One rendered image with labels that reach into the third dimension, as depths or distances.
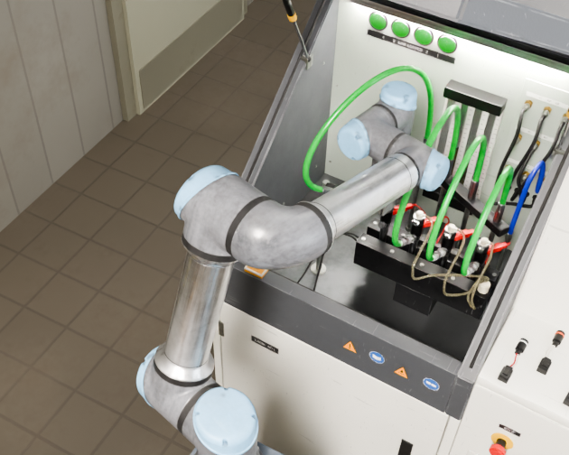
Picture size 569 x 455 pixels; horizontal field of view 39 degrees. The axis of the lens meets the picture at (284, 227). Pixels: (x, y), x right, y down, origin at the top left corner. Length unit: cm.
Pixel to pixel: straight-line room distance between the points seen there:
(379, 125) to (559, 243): 49
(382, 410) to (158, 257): 148
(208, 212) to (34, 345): 185
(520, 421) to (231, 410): 66
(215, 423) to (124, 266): 182
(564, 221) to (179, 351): 85
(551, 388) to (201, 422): 75
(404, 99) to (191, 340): 63
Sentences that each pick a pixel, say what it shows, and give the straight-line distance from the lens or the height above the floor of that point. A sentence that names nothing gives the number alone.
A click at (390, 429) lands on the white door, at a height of 61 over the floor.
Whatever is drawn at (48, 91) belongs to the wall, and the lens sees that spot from 342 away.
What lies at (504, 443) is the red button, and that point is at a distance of 191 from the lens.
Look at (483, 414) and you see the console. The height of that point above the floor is 86.
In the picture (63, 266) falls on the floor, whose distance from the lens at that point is 329.
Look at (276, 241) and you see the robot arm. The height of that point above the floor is 150.
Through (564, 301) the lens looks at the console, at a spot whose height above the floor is 105.
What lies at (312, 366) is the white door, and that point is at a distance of 205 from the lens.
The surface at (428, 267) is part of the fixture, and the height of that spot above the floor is 98.
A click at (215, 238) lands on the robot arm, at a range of 131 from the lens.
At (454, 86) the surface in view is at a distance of 197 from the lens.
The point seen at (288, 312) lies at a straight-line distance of 194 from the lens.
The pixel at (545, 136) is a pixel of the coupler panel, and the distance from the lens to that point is 199.
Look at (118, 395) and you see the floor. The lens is 288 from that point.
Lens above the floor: 241
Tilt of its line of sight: 46 degrees down
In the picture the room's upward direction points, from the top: 2 degrees clockwise
